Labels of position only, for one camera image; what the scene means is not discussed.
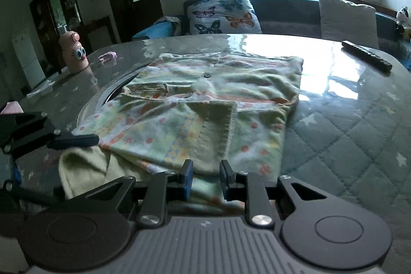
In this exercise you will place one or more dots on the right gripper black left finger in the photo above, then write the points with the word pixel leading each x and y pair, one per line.
pixel 145 202

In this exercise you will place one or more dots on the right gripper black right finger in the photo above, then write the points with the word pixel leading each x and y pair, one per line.
pixel 265 201

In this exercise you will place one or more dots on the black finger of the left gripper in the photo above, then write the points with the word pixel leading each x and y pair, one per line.
pixel 23 133
pixel 15 198

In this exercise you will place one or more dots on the colourful patterned children's garment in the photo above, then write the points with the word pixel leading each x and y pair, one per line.
pixel 202 107

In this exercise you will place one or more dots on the pink object at table edge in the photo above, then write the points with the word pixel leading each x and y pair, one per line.
pixel 12 107

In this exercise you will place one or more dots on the white paper on table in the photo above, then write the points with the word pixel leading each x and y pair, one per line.
pixel 43 88

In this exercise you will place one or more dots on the white refrigerator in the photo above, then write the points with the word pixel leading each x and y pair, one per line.
pixel 27 57

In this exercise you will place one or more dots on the pink cartoon-eyed water bottle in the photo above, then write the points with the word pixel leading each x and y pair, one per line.
pixel 73 53

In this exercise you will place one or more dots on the small pink toy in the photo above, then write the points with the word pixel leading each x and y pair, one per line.
pixel 108 56

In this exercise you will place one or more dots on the dark wooden cabinet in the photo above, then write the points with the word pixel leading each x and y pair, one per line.
pixel 53 18

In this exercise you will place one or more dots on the blue cushion with cloth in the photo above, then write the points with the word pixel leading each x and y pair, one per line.
pixel 167 26

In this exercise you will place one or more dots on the black remote control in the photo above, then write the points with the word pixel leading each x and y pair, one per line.
pixel 367 56

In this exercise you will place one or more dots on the butterfly print pillow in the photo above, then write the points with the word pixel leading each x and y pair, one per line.
pixel 222 17

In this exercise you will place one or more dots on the dark teal sofa bench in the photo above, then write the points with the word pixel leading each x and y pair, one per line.
pixel 302 18

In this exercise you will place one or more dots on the plain white pillow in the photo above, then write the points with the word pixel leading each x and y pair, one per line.
pixel 344 20

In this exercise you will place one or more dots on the black white plush toy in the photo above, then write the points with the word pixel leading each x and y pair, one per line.
pixel 403 20

